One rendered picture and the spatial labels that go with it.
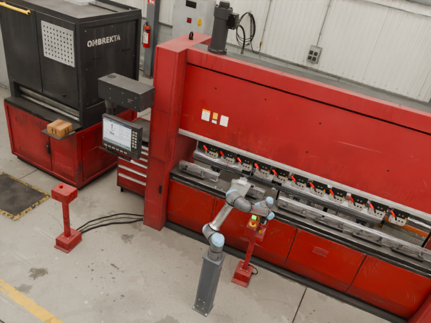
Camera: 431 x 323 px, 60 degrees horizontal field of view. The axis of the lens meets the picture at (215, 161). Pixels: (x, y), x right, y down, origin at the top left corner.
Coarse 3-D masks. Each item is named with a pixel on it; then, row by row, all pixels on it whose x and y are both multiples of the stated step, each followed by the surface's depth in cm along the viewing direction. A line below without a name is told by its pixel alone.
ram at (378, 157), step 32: (192, 64) 375; (192, 96) 388; (224, 96) 374; (256, 96) 361; (288, 96) 349; (192, 128) 406; (224, 128) 390; (256, 128) 376; (288, 128) 363; (320, 128) 351; (352, 128) 339; (384, 128) 328; (288, 160) 379; (320, 160) 366; (352, 160) 353; (384, 160) 341; (416, 160) 330; (352, 192) 368; (384, 192) 355; (416, 192) 343
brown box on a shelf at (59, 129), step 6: (60, 120) 445; (48, 126) 432; (54, 126) 431; (60, 126) 434; (66, 126) 437; (42, 132) 438; (48, 132) 437; (54, 132) 433; (60, 132) 430; (66, 132) 438; (72, 132) 448; (60, 138) 432
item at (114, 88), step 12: (108, 84) 353; (120, 84) 352; (132, 84) 357; (144, 84) 362; (108, 96) 359; (120, 96) 352; (132, 96) 346; (144, 96) 348; (108, 108) 378; (132, 108) 353; (144, 108) 356
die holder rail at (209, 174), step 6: (180, 162) 435; (186, 162) 437; (180, 168) 439; (186, 168) 440; (192, 168) 432; (198, 168) 430; (204, 168) 432; (204, 174) 430; (210, 174) 427; (216, 174) 425; (216, 180) 429
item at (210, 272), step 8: (208, 248) 353; (224, 256) 347; (208, 264) 344; (216, 264) 338; (208, 272) 349; (216, 272) 347; (200, 280) 360; (208, 280) 353; (216, 280) 357; (200, 288) 365; (208, 288) 359; (216, 288) 372; (200, 296) 370; (208, 296) 364; (200, 304) 375; (208, 304) 372; (200, 312) 380; (208, 312) 381
